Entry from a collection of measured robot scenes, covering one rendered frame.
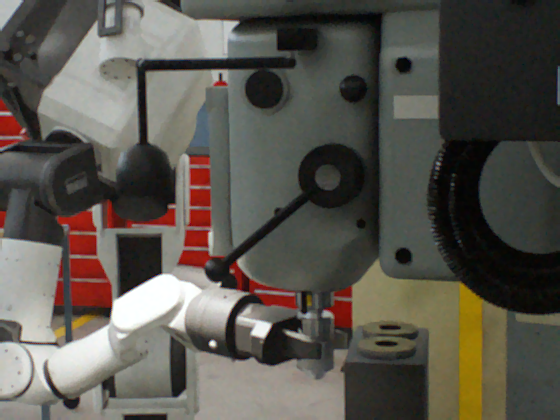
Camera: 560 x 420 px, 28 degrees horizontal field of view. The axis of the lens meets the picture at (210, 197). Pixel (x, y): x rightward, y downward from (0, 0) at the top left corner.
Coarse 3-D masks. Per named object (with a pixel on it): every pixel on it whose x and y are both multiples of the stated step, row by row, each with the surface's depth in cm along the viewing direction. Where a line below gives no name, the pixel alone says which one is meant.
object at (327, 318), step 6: (324, 312) 136; (300, 318) 134; (306, 318) 134; (312, 318) 134; (318, 318) 134; (324, 318) 134; (330, 318) 134; (300, 324) 135; (306, 324) 134; (312, 324) 134; (318, 324) 134; (324, 324) 134
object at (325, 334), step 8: (296, 328) 135; (304, 328) 134; (312, 328) 134; (320, 328) 134; (328, 328) 134; (312, 336) 134; (320, 336) 134; (328, 336) 134; (328, 344) 134; (328, 352) 135; (296, 360) 136; (304, 360) 135; (312, 360) 134; (320, 360) 134; (328, 360) 135; (304, 368) 135; (312, 368) 134; (320, 368) 134; (328, 368) 135
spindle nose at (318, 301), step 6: (312, 294) 133; (318, 294) 133; (324, 294) 133; (330, 294) 134; (312, 300) 133; (318, 300) 133; (324, 300) 133; (330, 300) 134; (300, 306) 134; (312, 306) 133; (318, 306) 133; (324, 306) 133; (330, 306) 134
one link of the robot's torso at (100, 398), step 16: (192, 352) 205; (192, 368) 204; (192, 384) 205; (96, 400) 207; (112, 400) 212; (128, 400) 212; (144, 400) 212; (160, 400) 211; (176, 400) 211; (192, 400) 205; (112, 416) 206; (128, 416) 210; (144, 416) 210; (160, 416) 210; (176, 416) 206; (192, 416) 206
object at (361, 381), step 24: (360, 336) 179; (384, 336) 174; (408, 336) 176; (360, 360) 166; (384, 360) 165; (408, 360) 165; (360, 384) 165; (384, 384) 165; (408, 384) 164; (360, 408) 166; (384, 408) 165; (408, 408) 164
